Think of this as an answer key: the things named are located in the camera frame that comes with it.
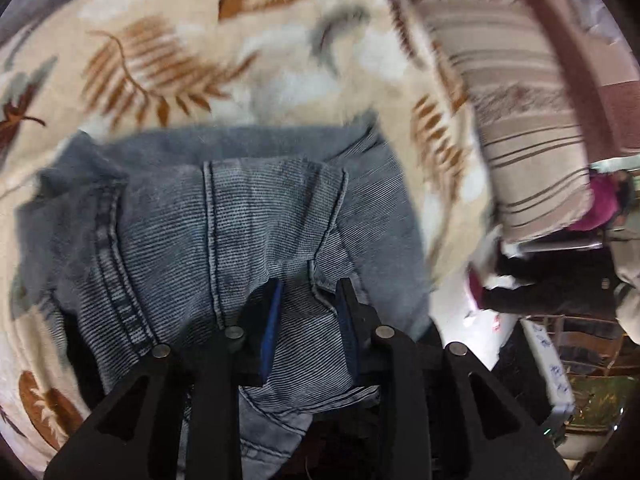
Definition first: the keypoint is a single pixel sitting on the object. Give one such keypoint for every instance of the pink upholstered headboard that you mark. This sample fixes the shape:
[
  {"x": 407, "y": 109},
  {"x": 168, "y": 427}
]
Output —
[{"x": 602, "y": 76}]

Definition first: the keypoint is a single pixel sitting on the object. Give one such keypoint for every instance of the blue denim jeans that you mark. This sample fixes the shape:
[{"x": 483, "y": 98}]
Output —
[{"x": 165, "y": 238}]

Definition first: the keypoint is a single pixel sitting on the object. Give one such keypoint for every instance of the leaf print fleece blanket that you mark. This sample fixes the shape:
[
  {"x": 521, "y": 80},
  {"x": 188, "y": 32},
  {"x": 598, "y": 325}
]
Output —
[{"x": 112, "y": 68}]

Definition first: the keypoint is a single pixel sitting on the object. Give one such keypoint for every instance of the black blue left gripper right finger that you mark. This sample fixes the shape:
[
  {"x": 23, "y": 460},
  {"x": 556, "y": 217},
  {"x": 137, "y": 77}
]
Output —
[{"x": 441, "y": 414}]

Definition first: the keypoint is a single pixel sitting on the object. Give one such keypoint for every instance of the striped floral bolster pillow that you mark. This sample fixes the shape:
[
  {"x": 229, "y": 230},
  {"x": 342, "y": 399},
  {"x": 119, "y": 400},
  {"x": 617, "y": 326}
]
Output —
[{"x": 527, "y": 122}]

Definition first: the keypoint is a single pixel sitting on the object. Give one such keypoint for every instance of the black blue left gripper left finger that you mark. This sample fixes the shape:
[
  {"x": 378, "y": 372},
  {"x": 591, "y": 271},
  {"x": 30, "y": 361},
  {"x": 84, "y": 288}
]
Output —
[{"x": 176, "y": 413}]

